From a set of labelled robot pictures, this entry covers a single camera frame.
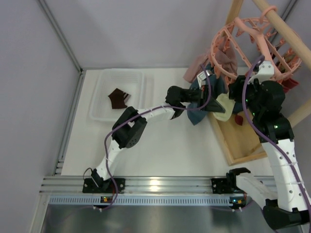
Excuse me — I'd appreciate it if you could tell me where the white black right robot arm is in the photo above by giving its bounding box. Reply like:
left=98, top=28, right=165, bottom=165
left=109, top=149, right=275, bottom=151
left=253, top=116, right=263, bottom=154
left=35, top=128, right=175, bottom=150
left=226, top=76, right=311, bottom=231

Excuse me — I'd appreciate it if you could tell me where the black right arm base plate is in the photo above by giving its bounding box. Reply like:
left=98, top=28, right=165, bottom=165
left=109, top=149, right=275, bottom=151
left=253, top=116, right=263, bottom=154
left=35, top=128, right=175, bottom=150
left=211, top=178, right=233, bottom=194

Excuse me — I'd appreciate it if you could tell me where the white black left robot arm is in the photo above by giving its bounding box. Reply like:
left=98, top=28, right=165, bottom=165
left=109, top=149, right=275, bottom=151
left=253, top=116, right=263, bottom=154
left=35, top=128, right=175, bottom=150
left=91, top=84, right=225, bottom=190

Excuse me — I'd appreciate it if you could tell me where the white perforated plastic basket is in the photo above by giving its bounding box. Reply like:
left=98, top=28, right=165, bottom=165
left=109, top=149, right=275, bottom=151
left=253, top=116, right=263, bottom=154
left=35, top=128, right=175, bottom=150
left=89, top=68, right=154, bottom=122

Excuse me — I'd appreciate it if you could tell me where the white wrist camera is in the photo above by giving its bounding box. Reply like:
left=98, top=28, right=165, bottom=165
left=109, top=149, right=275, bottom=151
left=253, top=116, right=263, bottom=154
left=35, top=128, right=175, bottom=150
left=197, top=70, right=213, bottom=88
left=250, top=61, right=275, bottom=82

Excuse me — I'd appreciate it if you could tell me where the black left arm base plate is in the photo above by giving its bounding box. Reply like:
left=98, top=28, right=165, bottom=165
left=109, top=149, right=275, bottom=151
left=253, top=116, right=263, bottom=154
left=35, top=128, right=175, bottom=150
left=82, top=178, right=125, bottom=194

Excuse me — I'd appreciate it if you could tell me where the grey slotted cable duct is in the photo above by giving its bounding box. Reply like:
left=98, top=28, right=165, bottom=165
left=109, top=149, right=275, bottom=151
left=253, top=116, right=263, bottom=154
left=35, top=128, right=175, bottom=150
left=49, top=195, right=247, bottom=207

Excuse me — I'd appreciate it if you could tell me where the argyle patterned sock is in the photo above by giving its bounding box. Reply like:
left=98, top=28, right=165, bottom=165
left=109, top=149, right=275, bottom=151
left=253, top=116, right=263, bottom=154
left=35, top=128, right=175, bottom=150
left=276, top=48, right=301, bottom=73

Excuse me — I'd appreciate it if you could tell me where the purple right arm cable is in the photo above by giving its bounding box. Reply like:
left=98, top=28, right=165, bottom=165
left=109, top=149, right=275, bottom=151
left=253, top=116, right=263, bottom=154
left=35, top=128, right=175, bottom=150
left=242, top=55, right=311, bottom=219

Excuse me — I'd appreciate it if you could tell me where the aluminium mounting rail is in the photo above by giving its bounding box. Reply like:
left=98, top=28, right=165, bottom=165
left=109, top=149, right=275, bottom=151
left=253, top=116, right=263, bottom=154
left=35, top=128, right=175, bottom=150
left=39, top=176, right=226, bottom=195

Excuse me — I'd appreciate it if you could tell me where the dark brown sock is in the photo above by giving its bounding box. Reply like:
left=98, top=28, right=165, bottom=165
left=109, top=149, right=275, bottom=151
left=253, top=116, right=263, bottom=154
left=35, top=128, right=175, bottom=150
left=108, top=88, right=131, bottom=109

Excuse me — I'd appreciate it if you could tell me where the pink ruffled cloth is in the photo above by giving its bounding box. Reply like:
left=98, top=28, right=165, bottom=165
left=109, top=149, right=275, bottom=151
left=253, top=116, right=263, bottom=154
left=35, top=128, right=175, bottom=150
left=183, top=48, right=238, bottom=83

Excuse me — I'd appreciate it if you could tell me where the pale yellow sock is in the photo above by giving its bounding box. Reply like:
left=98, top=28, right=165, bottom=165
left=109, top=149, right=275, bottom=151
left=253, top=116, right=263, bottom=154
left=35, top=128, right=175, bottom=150
left=213, top=93, right=235, bottom=122

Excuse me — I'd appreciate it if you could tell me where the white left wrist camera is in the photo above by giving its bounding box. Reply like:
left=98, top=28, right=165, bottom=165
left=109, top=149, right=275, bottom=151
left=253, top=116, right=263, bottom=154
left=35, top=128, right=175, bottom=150
left=197, top=70, right=213, bottom=88

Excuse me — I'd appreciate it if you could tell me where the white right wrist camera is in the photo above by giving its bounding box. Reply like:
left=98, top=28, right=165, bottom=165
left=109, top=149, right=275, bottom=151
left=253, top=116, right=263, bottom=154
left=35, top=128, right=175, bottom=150
left=250, top=61, right=275, bottom=82

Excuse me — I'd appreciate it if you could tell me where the pink round clip hanger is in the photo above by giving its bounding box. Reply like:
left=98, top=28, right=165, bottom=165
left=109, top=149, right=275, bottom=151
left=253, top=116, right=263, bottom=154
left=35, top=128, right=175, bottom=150
left=208, top=6, right=302, bottom=84

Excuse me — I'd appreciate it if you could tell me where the teal blue cloth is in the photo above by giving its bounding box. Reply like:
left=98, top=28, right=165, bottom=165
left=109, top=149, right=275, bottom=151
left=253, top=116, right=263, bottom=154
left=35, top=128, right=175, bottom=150
left=187, top=74, right=228, bottom=125

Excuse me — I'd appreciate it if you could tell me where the wooden drying rack frame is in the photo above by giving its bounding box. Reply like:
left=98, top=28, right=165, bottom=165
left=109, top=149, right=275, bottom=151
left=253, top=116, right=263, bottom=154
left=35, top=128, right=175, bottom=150
left=210, top=0, right=311, bottom=166

